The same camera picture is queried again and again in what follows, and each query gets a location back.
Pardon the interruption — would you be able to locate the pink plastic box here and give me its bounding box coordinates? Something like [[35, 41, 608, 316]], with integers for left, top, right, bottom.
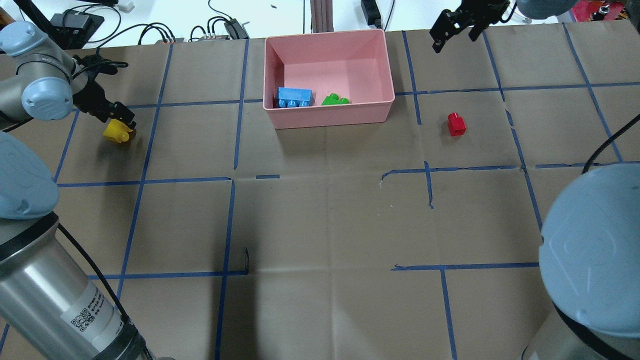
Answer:
[[262, 29, 396, 130]]

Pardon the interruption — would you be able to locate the black usb hub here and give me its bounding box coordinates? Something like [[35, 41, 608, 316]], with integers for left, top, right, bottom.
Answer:
[[50, 10, 105, 38]]

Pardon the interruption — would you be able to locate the red tray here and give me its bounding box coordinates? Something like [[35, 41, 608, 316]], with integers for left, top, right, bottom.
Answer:
[[569, 0, 639, 22]]

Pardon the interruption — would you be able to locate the blue toy block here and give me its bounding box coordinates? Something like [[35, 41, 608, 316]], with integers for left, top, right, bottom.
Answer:
[[276, 87, 314, 109]]

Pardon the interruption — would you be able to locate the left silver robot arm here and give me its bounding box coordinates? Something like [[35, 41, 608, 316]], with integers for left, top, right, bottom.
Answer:
[[0, 20, 155, 360]]

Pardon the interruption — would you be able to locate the yellow toy block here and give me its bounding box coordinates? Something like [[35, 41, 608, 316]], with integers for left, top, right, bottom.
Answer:
[[102, 119, 137, 144]]

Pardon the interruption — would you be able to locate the brown paper table cover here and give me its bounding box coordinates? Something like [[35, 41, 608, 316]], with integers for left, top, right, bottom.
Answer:
[[13, 22, 639, 360]]

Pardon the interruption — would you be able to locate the black power adapter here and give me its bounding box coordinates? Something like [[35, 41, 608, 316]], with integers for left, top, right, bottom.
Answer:
[[359, 0, 382, 29]]

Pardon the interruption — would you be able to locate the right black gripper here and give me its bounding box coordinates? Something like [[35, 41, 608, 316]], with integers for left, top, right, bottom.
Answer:
[[430, 0, 512, 54]]

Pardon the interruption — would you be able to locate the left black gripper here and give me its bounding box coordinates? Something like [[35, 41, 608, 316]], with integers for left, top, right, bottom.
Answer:
[[73, 70, 137, 130]]

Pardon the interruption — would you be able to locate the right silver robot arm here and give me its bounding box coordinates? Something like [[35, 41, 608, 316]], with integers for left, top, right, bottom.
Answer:
[[518, 117, 639, 360]]

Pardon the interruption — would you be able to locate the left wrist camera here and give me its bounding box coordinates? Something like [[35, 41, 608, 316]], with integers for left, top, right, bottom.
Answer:
[[72, 54, 130, 79]]

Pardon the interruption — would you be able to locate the aluminium frame post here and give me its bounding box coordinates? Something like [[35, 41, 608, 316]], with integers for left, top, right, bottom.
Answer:
[[310, 0, 334, 34]]

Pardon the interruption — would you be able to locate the green toy block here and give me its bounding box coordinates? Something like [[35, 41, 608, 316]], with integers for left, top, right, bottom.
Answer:
[[321, 93, 351, 106]]

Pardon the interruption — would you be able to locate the red toy block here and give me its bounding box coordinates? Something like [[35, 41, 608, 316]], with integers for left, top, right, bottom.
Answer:
[[446, 112, 467, 137]]

